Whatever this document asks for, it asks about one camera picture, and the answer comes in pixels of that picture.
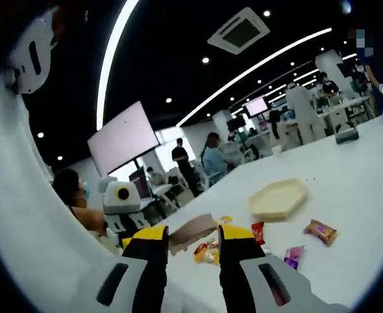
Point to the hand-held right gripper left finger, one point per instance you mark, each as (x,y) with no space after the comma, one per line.
(145,251)

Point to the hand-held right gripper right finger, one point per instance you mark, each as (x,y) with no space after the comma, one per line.
(237,254)

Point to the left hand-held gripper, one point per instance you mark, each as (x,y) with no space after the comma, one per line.
(113,202)

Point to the yellow snack bag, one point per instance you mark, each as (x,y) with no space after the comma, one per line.
(226,219)
(209,256)

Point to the red snack bar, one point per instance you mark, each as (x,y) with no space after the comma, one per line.
(258,232)

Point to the beige food tongs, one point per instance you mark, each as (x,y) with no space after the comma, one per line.
(194,228)

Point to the purple snack packet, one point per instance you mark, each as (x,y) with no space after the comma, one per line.
(294,256)

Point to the cream hexagonal container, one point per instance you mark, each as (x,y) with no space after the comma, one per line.
(279,200)

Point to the brown snack packet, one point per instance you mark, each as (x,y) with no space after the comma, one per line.
(321,232)

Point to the dark desktop monitor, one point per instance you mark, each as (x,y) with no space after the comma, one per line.
(139,186)

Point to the large display screen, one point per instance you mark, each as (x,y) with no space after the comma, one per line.
(122,138)

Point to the person's white shirt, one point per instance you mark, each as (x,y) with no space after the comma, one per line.
(31,212)

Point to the white paper cup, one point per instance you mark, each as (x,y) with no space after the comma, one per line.
(277,150)

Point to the black monitor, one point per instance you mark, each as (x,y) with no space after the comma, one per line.
(236,123)

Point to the long ceiling light strip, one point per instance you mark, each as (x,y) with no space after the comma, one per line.
(107,65)

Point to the small display screen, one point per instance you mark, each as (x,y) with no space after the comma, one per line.
(256,106)

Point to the white worn device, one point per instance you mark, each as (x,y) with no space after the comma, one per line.
(24,71)

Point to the grey headset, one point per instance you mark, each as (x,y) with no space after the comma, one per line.
(347,136)

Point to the long white table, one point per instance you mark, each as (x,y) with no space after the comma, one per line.
(338,109)

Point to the curved ceiling light strip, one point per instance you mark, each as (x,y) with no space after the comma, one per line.
(253,70)

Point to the ceiling air vent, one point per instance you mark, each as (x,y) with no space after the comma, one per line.
(238,31)

